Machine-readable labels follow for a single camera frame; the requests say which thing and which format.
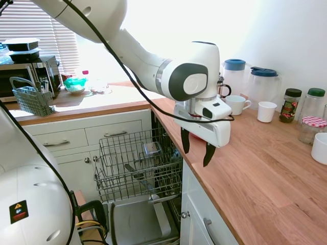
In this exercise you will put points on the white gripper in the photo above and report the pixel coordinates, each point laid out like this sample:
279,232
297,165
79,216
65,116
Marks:
219,132

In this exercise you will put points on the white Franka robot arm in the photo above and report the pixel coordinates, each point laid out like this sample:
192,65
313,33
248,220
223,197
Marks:
143,58

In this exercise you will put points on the stainless dishwasher door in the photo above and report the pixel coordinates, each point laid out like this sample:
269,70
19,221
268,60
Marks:
135,222

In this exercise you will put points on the clear plastic container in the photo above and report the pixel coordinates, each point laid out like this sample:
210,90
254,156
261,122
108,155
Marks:
152,148

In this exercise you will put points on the white cabinet door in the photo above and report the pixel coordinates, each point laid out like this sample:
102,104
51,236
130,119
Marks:
196,201

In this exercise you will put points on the large white mug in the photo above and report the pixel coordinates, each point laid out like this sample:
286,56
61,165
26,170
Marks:
235,105

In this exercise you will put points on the black utensil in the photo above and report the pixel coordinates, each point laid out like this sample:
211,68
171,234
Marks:
134,170

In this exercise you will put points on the narrow white drawer front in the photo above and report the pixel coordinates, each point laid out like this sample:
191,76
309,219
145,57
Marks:
132,127

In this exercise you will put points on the metal cabinet knob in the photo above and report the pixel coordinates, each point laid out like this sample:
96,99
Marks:
95,158
87,160
185,214

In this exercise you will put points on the small white cup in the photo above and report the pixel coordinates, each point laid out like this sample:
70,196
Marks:
267,112

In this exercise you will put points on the clear pitcher round blue lid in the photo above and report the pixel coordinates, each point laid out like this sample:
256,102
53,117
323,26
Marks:
233,76

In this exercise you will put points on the clear pitcher spouted blue lid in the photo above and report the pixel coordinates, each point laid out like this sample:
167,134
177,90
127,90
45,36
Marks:
263,86

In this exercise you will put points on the dark jar black lid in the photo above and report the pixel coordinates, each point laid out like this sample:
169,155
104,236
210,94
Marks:
290,107

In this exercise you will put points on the clear glass dish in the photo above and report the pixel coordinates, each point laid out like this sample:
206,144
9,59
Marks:
100,89

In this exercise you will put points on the glass jar red chequered lid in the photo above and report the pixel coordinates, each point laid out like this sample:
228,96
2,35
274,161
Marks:
310,130

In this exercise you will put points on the black mounting clamp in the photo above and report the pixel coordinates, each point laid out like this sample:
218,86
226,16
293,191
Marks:
93,208

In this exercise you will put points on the clear jar green lid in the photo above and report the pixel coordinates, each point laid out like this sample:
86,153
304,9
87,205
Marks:
313,104

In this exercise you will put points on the white cylindrical container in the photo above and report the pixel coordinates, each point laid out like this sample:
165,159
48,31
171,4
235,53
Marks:
320,148

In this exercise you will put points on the wide white drawer front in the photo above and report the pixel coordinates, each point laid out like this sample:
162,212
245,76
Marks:
74,135

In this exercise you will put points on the wooden mounting board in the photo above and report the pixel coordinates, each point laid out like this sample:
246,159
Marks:
80,197

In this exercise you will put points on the pink capped bottle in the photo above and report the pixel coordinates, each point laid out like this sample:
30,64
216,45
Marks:
85,73

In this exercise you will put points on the green lidded bowl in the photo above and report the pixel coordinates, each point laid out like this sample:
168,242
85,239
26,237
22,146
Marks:
74,85

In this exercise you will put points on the white utensils bundle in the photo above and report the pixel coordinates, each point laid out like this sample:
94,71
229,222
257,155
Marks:
44,86

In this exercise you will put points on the grey cutlery basket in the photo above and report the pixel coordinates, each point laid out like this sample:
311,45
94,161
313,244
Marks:
33,102

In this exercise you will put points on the stainless steel microwave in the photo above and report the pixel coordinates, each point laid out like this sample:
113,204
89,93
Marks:
18,79

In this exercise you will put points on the black food container white lid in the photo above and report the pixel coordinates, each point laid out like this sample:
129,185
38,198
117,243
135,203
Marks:
21,44
24,56

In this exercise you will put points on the window blinds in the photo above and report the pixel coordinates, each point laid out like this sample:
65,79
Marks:
33,20

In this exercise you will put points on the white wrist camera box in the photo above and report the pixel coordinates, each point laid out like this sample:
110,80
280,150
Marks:
219,109

